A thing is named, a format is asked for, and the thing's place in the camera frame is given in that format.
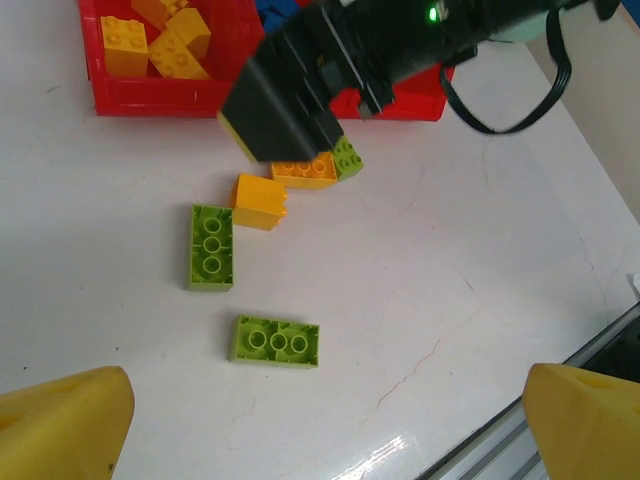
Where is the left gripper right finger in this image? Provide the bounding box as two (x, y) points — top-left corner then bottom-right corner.
(521, 362), (640, 480)

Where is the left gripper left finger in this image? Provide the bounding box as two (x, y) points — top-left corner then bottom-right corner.
(0, 365), (136, 480)

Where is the yellow lego brick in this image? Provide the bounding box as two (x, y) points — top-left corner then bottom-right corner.
(271, 151), (340, 191)
(148, 27), (211, 81)
(99, 15), (150, 79)
(164, 7), (212, 61)
(130, 0), (191, 30)
(229, 172), (290, 232)

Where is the green lego brick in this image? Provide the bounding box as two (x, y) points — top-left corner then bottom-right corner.
(185, 203), (236, 292)
(332, 135), (365, 182)
(228, 314), (321, 370)

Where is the blue lego brick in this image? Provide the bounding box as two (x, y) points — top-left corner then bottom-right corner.
(255, 0), (301, 36)

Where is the aluminium table frame rail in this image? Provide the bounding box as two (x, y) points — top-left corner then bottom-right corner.
(414, 304), (640, 480)

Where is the black camera cable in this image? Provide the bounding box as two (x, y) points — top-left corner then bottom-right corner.
(439, 7), (574, 135)

